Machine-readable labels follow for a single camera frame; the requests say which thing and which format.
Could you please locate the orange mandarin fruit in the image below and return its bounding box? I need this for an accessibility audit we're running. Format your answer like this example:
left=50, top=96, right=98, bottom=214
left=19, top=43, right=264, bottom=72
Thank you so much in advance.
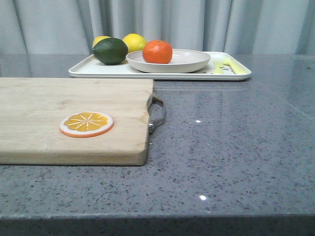
left=142, top=40, right=173, bottom=64

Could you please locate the yellow plastic fork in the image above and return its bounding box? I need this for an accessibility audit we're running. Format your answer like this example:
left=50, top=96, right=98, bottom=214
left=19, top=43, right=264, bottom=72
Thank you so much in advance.
left=222, top=58, right=246, bottom=74

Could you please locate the beige round plate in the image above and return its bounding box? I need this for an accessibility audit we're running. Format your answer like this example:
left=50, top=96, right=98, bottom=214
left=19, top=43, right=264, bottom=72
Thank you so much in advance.
left=126, top=49, right=211, bottom=73

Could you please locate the white rectangular tray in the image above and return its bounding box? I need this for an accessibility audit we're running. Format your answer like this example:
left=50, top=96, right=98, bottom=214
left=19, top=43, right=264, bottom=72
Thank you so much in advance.
left=69, top=52, right=252, bottom=81

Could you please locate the metal cutting board handle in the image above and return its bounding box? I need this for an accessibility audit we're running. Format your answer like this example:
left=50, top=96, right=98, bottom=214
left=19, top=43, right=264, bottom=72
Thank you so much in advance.
left=148, top=95, right=166, bottom=135

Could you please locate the wooden cutting board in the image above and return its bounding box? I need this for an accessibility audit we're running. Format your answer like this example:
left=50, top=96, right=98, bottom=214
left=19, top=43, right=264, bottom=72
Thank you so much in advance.
left=0, top=78, right=154, bottom=166

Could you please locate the green lime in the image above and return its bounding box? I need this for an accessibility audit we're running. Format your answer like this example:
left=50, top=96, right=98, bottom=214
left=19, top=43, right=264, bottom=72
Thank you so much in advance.
left=93, top=37, right=128, bottom=65

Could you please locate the yellow lemon left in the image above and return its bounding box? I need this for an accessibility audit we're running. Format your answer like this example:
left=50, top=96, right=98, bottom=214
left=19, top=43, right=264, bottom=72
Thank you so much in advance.
left=92, top=35, right=110, bottom=48

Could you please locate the yellow plastic knife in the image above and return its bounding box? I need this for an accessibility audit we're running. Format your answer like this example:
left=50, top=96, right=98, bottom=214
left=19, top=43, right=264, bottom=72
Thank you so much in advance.
left=214, top=60, right=224, bottom=74

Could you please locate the grey curtain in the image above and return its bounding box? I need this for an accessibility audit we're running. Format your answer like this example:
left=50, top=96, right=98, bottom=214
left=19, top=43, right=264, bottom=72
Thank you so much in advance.
left=0, top=0, right=315, bottom=55

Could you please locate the yellow lemon right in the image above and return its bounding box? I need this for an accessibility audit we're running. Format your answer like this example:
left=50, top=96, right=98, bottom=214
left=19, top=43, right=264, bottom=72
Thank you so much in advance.
left=123, top=33, right=147, bottom=53

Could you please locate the orange slice toy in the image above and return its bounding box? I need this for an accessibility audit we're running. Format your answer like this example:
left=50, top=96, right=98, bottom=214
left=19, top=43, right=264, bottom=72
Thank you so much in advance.
left=59, top=111, right=114, bottom=138

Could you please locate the yellow lemon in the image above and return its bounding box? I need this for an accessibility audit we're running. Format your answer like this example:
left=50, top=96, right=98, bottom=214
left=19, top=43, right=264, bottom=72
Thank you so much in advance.
left=92, top=35, right=110, bottom=48
left=123, top=33, right=147, bottom=53

